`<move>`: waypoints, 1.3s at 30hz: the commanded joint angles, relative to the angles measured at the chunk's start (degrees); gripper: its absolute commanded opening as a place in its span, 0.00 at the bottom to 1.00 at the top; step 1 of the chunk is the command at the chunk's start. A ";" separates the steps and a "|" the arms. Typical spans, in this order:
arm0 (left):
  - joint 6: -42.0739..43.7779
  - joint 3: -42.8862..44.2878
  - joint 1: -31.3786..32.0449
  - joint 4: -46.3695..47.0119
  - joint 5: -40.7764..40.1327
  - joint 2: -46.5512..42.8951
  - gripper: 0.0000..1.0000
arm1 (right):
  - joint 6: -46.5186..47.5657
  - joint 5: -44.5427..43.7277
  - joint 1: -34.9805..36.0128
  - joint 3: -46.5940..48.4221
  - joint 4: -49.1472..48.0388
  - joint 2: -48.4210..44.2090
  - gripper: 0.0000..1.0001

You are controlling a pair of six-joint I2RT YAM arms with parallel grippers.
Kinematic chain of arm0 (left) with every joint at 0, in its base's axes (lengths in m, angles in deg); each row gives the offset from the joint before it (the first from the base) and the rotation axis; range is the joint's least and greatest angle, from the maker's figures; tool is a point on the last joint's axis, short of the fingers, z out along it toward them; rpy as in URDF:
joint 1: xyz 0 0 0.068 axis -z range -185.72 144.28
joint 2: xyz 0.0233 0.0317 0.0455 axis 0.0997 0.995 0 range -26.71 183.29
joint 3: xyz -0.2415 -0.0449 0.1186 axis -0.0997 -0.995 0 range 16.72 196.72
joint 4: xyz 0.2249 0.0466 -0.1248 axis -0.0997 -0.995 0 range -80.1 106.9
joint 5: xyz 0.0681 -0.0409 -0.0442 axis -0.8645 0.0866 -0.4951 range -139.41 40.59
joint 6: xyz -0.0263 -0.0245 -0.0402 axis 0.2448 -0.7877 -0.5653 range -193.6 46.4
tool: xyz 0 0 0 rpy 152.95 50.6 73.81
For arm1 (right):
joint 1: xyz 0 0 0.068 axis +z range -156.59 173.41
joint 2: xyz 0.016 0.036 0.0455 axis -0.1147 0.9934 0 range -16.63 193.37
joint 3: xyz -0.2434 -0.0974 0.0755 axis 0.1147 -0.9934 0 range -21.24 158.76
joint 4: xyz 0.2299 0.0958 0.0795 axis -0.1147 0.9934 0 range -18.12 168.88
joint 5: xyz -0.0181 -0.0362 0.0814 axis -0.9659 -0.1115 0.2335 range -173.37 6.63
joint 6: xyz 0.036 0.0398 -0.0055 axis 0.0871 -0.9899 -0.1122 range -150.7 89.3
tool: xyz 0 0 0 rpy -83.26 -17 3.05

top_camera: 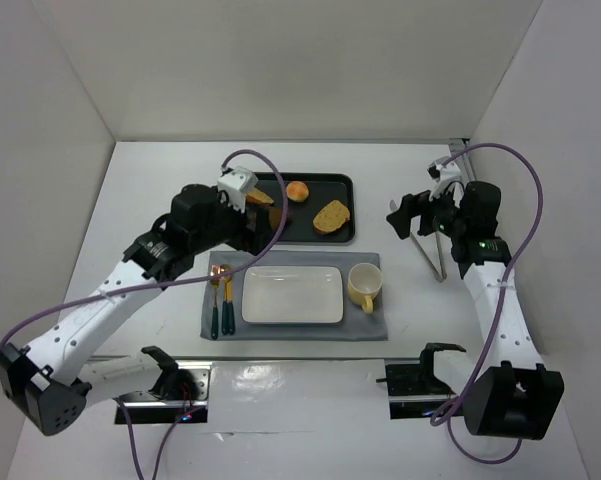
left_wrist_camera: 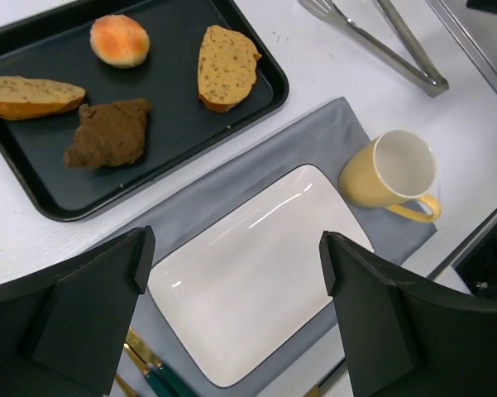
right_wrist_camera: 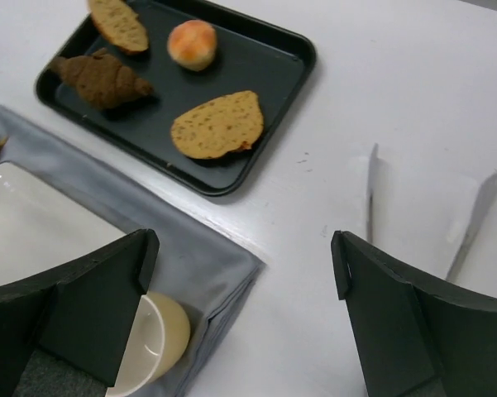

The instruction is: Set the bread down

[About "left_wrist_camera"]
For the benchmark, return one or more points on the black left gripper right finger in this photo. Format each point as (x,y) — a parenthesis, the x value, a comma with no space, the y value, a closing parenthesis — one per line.
(405,335)

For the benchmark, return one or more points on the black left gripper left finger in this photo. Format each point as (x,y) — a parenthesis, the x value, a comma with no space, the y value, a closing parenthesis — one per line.
(62,329)

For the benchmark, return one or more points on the round orange bread bun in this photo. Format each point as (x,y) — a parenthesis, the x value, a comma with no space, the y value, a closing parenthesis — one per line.
(119,41)

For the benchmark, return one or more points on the seeded bread slice left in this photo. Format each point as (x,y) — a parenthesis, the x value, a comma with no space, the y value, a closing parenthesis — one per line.
(22,98)

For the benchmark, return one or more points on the seeded bread slice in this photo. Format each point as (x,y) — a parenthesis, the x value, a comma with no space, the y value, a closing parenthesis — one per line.
(227,63)
(22,98)

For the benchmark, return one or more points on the seeded bread slice right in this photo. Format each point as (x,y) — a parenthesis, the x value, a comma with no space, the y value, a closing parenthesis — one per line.
(227,63)

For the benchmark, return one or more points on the yellow mug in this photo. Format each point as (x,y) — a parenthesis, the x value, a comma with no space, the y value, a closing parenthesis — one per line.
(395,171)

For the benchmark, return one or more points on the white rectangular plate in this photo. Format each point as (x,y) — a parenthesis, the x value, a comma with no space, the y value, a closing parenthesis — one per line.
(238,291)

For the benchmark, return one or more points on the brown chocolate croissant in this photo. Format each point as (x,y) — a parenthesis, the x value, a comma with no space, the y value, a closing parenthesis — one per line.
(111,134)

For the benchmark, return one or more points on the grey cloth placemat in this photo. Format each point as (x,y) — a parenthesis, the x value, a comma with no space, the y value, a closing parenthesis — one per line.
(326,139)

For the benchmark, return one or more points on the black baking tray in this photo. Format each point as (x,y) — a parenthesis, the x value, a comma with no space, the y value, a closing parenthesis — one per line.
(55,45)

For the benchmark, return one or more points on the aluminium rail frame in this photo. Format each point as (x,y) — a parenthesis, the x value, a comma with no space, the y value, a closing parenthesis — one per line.
(474,31)

